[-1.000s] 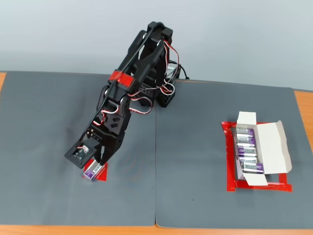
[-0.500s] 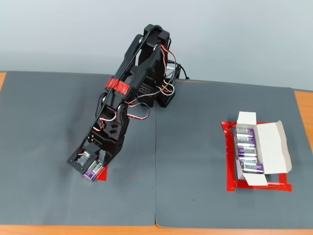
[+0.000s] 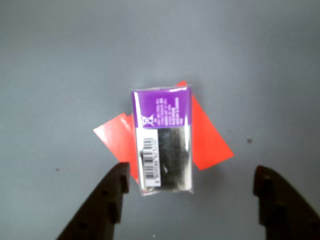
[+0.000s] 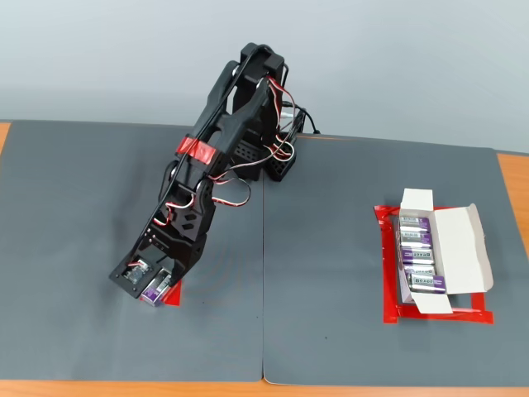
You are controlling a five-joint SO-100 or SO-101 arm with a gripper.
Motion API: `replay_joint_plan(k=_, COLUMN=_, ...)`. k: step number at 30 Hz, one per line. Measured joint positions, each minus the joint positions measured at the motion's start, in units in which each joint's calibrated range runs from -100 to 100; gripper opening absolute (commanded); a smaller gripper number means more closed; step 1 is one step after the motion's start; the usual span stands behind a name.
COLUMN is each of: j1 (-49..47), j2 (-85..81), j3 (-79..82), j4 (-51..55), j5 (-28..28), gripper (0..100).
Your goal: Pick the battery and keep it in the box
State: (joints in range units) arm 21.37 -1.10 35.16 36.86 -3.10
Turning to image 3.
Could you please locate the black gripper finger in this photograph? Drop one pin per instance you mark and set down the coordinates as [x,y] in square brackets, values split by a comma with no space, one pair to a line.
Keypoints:
[97,210]
[290,212]

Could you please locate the purple silver battery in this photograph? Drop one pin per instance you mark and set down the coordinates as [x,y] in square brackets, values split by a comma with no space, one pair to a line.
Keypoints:
[165,112]

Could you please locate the red tape marker patch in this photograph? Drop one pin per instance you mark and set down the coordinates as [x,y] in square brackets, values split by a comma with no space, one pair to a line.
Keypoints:
[208,142]

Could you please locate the grey table mat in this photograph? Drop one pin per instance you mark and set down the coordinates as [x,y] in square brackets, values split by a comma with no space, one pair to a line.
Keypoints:
[50,75]

